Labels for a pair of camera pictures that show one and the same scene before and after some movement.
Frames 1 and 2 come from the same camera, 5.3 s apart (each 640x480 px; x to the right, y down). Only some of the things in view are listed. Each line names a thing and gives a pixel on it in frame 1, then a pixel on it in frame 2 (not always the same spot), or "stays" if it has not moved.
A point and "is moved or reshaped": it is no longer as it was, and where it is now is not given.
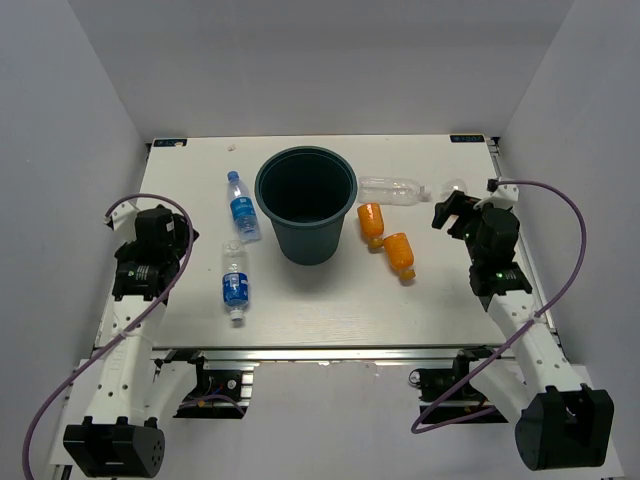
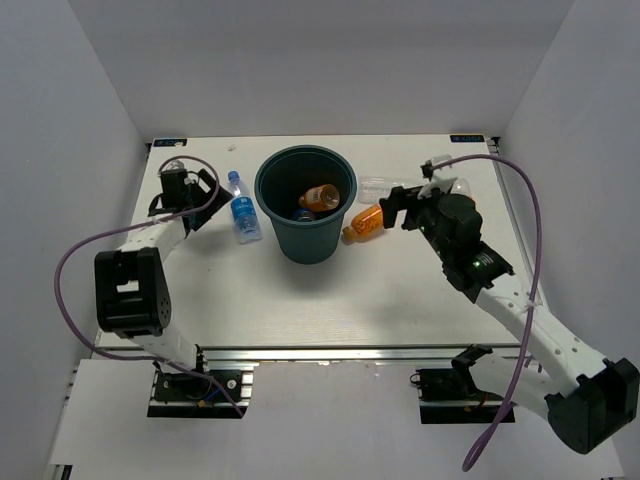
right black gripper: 460,205 → 399,200
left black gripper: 181,237 → 215,199
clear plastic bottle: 392,191 stays
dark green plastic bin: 308,191 stays
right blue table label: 467,138 stays
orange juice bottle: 371,223 is moved or reshaped
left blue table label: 170,142 stays
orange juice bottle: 400,254 → 322,197
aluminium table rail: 342,353 stays
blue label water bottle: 243,209 stays
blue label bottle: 236,278 → 304,215
